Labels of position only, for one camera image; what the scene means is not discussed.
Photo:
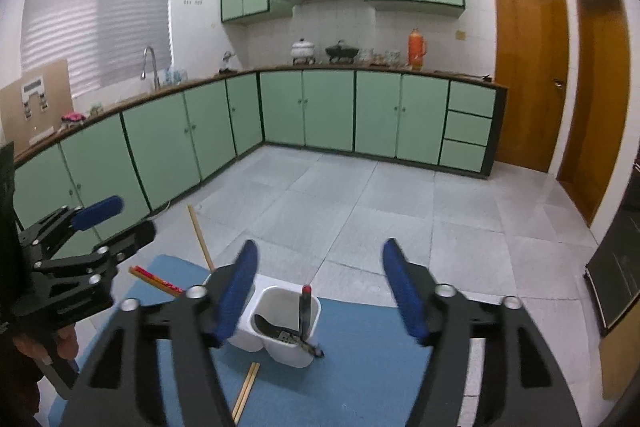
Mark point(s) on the small silver kettle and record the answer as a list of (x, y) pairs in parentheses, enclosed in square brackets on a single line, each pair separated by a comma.
[(227, 62)]

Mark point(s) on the chrome kitchen faucet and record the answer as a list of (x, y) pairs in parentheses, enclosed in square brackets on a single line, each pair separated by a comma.
[(149, 57)]

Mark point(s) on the brown cardboard box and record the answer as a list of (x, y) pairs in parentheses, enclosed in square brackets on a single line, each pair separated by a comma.
[(620, 357)]

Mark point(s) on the bottles beside sink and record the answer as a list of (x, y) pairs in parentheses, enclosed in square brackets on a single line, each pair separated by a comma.
[(175, 77)]

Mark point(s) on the black glass-front cabinet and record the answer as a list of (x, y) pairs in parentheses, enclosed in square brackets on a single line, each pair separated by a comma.
[(620, 267)]

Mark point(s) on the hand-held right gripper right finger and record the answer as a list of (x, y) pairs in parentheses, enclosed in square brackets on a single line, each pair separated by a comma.
[(405, 292)]

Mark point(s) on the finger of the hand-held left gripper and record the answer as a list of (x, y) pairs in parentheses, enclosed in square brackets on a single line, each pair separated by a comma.
[(135, 237), (100, 209)]

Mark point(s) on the red cloth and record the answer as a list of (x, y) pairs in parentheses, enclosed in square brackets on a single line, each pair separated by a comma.
[(72, 118)]

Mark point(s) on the person's left hand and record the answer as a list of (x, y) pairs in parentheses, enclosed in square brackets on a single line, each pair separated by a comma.
[(67, 342)]

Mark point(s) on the wooden door in side wall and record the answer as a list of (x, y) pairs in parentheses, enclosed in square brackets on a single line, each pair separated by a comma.
[(597, 107)]

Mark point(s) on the white plastic bracket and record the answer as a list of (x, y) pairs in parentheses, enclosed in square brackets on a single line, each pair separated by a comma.
[(34, 87)]

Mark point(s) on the white two-compartment utensil holder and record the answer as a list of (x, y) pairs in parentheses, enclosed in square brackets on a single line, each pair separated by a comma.
[(280, 302)]

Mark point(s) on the white lidded pot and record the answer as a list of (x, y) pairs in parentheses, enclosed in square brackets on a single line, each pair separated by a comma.
[(303, 51)]

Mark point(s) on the orange thermos flask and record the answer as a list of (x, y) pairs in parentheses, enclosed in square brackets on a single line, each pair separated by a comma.
[(416, 49)]

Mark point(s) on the white window blind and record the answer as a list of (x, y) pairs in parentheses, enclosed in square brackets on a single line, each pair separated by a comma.
[(100, 7)]

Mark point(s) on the green base cabinets with countertop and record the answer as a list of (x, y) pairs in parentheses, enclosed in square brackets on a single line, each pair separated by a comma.
[(330, 107)]

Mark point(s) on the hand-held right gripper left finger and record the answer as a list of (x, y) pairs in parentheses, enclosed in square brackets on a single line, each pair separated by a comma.
[(240, 292)]

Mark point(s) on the closed wooden door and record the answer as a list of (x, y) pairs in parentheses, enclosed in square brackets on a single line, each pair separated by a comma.
[(530, 67)]

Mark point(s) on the brown cardboard panel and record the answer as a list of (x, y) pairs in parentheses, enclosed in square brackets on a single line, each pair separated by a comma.
[(57, 97)]

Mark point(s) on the person's left forearm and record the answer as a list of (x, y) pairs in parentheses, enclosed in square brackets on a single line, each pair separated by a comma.
[(20, 382)]

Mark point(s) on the plain bamboo chopstick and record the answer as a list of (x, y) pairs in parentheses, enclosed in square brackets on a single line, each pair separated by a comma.
[(200, 239)]

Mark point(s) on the blue table mat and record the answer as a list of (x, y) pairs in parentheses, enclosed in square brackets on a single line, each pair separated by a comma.
[(375, 357)]

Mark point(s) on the cluster of condiment jars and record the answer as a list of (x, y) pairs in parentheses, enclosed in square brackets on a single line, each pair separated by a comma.
[(380, 57)]

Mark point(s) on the black wok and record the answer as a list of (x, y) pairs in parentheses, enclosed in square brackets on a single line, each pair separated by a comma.
[(342, 52)]

